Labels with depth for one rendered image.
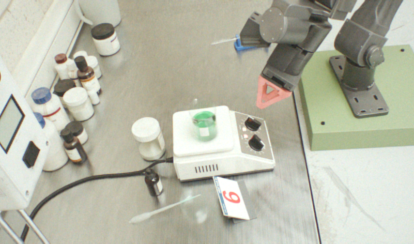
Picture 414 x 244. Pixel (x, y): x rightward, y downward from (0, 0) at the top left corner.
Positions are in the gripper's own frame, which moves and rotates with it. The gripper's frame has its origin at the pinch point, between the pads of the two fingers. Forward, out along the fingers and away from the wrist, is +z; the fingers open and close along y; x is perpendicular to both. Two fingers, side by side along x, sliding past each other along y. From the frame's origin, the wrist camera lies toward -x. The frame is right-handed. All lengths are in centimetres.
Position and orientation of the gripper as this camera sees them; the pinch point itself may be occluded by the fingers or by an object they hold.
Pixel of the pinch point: (263, 100)
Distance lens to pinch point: 83.8
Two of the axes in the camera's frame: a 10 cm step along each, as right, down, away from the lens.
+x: 8.5, 5.3, -0.4
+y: -3.5, 5.0, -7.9
